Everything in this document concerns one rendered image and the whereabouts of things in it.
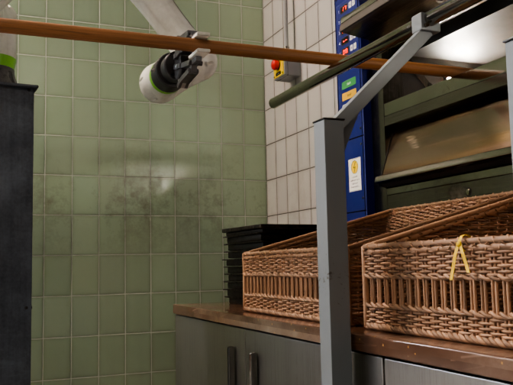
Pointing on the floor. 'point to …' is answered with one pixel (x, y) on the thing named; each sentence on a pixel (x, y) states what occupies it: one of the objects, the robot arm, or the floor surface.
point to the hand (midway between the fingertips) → (198, 46)
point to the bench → (286, 355)
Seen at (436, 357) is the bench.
